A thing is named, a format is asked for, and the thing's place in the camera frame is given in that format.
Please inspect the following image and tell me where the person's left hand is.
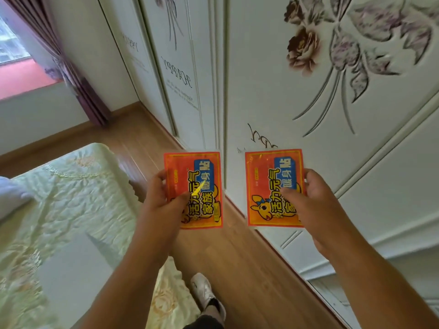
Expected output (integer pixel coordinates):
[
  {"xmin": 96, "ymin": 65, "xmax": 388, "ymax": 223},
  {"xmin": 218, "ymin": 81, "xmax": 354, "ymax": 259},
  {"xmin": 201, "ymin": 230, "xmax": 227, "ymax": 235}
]
[{"xmin": 140, "ymin": 169, "xmax": 191, "ymax": 251}]

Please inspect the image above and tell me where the person's right hand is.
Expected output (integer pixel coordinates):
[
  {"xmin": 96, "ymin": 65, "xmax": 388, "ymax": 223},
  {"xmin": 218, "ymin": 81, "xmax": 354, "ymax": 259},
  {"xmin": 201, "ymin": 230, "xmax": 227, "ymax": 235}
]
[{"xmin": 279, "ymin": 168, "xmax": 354, "ymax": 260}]

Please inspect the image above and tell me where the orange heat patch packet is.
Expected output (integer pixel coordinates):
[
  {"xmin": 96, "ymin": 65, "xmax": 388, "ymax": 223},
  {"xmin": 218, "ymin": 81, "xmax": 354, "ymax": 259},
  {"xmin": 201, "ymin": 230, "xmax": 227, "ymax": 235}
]
[
  {"xmin": 163, "ymin": 151, "xmax": 224, "ymax": 230},
  {"xmin": 244, "ymin": 149, "xmax": 307, "ymax": 228}
]

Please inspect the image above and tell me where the person's right forearm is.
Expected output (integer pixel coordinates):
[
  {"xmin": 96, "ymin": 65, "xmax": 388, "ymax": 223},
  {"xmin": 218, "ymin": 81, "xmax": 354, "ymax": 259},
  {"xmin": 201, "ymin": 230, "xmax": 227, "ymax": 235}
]
[{"xmin": 317, "ymin": 227, "xmax": 439, "ymax": 329}]

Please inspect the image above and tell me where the person's left forearm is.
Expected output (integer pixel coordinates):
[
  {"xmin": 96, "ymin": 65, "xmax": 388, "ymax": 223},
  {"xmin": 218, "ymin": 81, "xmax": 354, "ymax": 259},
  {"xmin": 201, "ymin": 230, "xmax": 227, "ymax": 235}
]
[{"xmin": 78, "ymin": 225, "xmax": 179, "ymax": 329}]

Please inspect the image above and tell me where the white shoe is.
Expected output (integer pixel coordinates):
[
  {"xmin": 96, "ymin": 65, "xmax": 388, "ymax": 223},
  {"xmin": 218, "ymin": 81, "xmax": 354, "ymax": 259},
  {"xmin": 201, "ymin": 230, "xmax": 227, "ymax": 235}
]
[{"xmin": 190, "ymin": 273, "xmax": 226, "ymax": 322}]

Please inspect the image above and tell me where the white floral wardrobe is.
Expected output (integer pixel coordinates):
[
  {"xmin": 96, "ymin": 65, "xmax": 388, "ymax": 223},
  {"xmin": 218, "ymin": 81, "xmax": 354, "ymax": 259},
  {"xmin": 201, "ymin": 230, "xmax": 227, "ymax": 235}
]
[{"xmin": 97, "ymin": 0, "xmax": 439, "ymax": 329}]

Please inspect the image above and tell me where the bed with green quilted cover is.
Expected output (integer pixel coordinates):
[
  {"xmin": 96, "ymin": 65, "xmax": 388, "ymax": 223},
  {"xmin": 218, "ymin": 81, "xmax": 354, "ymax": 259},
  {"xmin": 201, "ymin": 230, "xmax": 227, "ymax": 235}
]
[{"xmin": 0, "ymin": 143, "xmax": 201, "ymax": 329}]

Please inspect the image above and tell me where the person's leg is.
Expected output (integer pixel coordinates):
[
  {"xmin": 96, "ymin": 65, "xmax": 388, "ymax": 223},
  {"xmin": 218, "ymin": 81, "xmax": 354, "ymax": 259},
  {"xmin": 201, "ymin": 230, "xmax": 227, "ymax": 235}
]
[{"xmin": 183, "ymin": 298, "xmax": 225, "ymax": 329}]

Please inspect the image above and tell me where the white pillow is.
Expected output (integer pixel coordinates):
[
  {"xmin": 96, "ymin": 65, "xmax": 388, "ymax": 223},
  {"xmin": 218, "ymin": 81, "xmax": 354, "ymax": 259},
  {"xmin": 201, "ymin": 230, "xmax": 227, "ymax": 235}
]
[{"xmin": 0, "ymin": 176, "xmax": 35, "ymax": 223}]

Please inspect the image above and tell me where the purple curtain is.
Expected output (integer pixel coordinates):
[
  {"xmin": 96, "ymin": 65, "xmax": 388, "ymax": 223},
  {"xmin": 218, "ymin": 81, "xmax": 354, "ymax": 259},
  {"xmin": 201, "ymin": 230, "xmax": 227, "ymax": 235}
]
[{"xmin": 3, "ymin": 0, "xmax": 111, "ymax": 127}]

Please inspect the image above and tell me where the window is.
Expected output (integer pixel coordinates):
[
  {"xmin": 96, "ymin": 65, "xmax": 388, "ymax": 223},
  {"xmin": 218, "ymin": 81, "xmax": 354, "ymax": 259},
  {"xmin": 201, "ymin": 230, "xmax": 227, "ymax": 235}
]
[{"xmin": 0, "ymin": 3, "xmax": 64, "ymax": 101}]

